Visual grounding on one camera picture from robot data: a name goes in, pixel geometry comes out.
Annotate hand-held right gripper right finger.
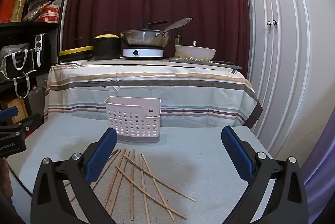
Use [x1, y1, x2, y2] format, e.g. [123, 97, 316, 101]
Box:
[221, 126, 309, 224]

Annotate white cabinet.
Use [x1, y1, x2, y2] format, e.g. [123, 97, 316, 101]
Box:
[239, 0, 335, 162]

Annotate black shelf unit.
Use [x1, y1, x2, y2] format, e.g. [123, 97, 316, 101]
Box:
[0, 0, 67, 133]

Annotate steel wok pan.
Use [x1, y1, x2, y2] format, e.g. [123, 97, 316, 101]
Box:
[120, 17, 193, 48]

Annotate snack bags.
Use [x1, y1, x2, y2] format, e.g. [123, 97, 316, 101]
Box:
[22, 0, 50, 22]

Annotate grey tray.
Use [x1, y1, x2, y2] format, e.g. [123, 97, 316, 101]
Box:
[169, 57, 243, 71]

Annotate green olive oil bottle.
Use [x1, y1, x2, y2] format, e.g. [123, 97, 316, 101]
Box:
[174, 28, 183, 46]

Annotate pink perforated utensil holder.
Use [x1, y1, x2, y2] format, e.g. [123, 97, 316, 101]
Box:
[104, 96, 162, 143]

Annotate yellow and black flat appliance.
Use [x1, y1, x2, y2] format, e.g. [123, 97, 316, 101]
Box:
[59, 45, 95, 62]

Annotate brown wooden box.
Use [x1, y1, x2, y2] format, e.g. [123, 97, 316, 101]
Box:
[0, 97, 29, 125]

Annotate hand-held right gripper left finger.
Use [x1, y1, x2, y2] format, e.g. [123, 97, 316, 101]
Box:
[31, 128, 118, 224]

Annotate white bowl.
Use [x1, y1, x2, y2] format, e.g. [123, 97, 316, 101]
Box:
[174, 45, 217, 62]

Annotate red package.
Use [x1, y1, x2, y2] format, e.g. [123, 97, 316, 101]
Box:
[0, 0, 18, 23]

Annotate black pot with yellow lid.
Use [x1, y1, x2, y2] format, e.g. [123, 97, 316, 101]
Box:
[91, 30, 122, 60]

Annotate red striped round box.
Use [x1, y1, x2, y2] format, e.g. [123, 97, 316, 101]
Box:
[39, 4, 61, 23]

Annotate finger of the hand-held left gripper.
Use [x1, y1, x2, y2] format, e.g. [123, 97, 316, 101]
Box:
[0, 113, 44, 137]
[0, 106, 19, 123]

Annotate lavender cloth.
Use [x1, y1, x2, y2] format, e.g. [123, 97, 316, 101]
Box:
[301, 109, 335, 216]

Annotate pile of wooden chopsticks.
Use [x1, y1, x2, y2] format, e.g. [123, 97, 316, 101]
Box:
[61, 148, 198, 222]

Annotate black bag with white handles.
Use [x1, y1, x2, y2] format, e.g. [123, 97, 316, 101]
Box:
[0, 43, 36, 99]

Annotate white induction cooker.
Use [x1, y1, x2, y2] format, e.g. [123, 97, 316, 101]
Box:
[123, 48, 164, 60]

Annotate black air fryer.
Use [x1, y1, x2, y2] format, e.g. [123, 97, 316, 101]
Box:
[32, 33, 51, 67]

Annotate gold package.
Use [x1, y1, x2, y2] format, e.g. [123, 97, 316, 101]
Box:
[10, 0, 29, 22]

